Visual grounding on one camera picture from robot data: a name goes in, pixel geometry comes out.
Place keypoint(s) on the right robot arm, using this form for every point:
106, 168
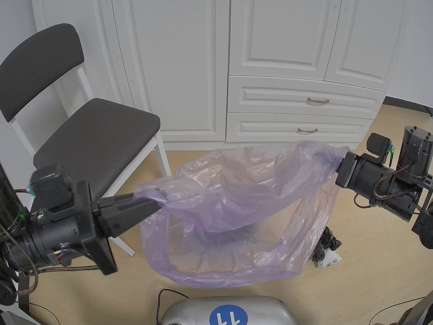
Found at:
414, 154

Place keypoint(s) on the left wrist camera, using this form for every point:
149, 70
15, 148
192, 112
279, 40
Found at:
50, 185

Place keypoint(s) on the black plastic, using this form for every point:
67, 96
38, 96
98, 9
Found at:
330, 244

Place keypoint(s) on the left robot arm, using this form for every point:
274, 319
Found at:
17, 256

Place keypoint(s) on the white printed paper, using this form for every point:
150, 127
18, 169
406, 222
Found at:
330, 261

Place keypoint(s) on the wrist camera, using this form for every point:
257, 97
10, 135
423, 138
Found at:
378, 146
50, 185

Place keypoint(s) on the purple plastic bag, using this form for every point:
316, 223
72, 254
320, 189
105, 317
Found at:
236, 188

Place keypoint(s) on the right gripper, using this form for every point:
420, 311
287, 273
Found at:
358, 176

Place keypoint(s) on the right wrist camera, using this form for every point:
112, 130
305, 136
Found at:
378, 146

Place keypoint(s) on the white chair with grey cushions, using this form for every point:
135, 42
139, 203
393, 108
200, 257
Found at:
101, 130

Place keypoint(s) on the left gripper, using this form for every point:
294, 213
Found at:
67, 235

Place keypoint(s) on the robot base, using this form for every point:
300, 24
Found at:
230, 311

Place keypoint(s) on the white wardrobe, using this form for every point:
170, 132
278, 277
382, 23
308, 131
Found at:
189, 63

